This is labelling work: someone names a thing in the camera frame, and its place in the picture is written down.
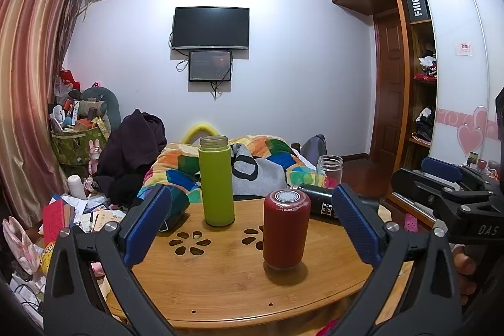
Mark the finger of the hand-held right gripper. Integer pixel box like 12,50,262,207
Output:
421,157,504,196
391,168,495,220

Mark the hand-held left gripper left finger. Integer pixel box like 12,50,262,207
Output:
43,183,178,336

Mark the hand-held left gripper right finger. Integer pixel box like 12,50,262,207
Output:
331,183,463,336

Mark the red cylindrical bottle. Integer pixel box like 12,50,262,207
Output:
262,189,311,271

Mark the person's right hand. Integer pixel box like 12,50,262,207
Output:
451,245,480,307

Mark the black bottle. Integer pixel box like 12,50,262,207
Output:
293,183,381,222

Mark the pile of papers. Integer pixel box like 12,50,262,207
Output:
51,193,132,235

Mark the clear glass jar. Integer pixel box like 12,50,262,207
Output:
314,154,344,190

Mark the dark purple garment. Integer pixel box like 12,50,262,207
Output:
94,108,168,208

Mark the green open bottle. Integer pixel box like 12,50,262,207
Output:
198,135,236,227

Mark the white plastic bottle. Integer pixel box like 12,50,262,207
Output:
67,174,88,200

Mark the pink plush rabbit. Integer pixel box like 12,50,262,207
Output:
88,139,101,173

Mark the round bamboo table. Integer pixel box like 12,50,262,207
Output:
106,198,415,331

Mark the red box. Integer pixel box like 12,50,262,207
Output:
42,199,67,247

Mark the brown wooden door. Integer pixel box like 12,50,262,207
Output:
370,9,408,163

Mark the green storage basket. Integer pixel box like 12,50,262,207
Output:
50,115,112,167

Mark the colourful patchwork blanket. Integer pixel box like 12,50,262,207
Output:
138,134,327,205

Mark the grey sweater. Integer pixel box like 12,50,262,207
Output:
230,143,288,198

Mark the white sliding wardrobe door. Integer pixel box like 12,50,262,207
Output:
418,0,504,168

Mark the pink patterned bag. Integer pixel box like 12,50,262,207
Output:
2,216,45,276

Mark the grey plush toy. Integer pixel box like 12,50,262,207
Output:
69,84,121,130

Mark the black cardboard box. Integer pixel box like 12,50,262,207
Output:
405,0,431,24

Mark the small black monitor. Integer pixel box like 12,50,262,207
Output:
188,50,232,82

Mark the striped pink curtain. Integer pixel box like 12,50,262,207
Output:
0,0,89,230

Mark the yellow ring cushion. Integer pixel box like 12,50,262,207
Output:
181,124,218,145

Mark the black wall television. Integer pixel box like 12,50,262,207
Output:
172,6,250,51

